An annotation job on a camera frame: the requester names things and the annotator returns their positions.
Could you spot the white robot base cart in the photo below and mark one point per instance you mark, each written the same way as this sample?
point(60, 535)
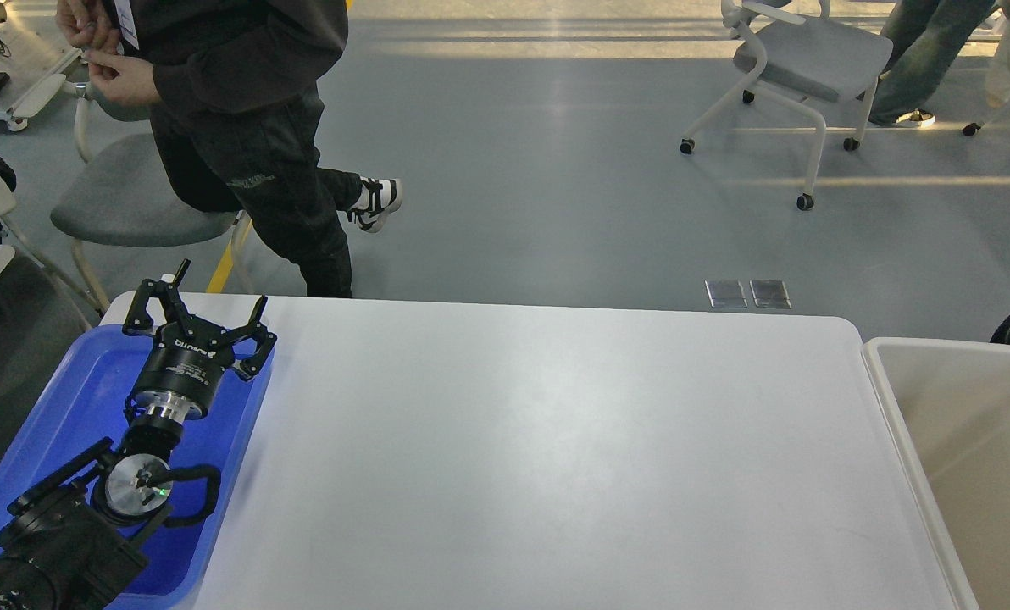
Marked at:
point(34, 60)

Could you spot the metal floor plate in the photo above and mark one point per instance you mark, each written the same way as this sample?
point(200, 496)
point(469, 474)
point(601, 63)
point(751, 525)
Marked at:
point(770, 294)
point(726, 294)

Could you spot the white plastic bin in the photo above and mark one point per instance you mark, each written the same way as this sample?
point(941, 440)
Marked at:
point(947, 404)

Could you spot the person left hand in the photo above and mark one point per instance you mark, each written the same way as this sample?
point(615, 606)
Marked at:
point(87, 25)

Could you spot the grey chair left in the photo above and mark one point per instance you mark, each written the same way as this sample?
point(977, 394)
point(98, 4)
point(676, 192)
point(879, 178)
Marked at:
point(122, 198)

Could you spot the person in blue jeans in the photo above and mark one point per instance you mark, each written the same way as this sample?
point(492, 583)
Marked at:
point(926, 37)

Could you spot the person right hand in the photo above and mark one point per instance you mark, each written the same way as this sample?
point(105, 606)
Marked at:
point(128, 81)

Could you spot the left metal floor plate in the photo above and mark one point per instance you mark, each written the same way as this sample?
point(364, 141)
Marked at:
point(726, 294)

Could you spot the grey chair right back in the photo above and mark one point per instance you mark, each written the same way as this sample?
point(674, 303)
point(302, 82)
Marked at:
point(789, 58)

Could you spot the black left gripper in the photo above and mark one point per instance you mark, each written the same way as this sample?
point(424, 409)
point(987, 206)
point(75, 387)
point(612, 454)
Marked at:
point(180, 370)

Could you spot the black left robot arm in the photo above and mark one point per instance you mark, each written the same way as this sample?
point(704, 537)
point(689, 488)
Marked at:
point(113, 491)

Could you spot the right metal floor plate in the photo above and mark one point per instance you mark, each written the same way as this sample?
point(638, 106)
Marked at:
point(770, 294)

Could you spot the person in black clothes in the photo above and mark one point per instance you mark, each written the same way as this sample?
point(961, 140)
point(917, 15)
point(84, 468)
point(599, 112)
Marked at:
point(237, 125)

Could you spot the grey chair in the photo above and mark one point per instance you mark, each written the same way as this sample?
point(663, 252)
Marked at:
point(789, 58)
point(122, 198)

